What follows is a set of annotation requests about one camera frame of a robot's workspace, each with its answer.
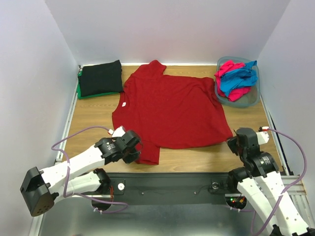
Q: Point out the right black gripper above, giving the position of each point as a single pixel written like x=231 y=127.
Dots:
x=236 y=141

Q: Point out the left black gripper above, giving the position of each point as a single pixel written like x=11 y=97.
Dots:
x=133 y=157

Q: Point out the red t-shirt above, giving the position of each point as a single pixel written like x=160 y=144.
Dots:
x=175 y=112

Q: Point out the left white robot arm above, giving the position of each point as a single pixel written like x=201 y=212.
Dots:
x=41 y=189

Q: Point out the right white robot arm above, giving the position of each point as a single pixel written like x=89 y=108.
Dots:
x=260 y=182

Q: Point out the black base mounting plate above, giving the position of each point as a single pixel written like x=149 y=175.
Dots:
x=174 y=189

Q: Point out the blue t-shirt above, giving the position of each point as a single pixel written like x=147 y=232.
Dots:
x=242 y=77

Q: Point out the pink t-shirt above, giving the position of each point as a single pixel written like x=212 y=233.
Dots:
x=236 y=93

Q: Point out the folded green t-shirt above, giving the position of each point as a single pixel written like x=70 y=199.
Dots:
x=84 y=93

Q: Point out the folded black t-shirt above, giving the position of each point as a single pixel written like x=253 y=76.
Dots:
x=107 y=75

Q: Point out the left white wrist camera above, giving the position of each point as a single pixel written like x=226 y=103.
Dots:
x=119 y=132

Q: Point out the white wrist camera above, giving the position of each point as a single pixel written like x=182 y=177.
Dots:
x=262 y=135
x=119 y=132

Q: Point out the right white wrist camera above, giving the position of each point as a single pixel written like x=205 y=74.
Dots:
x=262 y=135

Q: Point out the aluminium frame rail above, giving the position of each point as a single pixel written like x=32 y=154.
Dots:
x=37 y=221

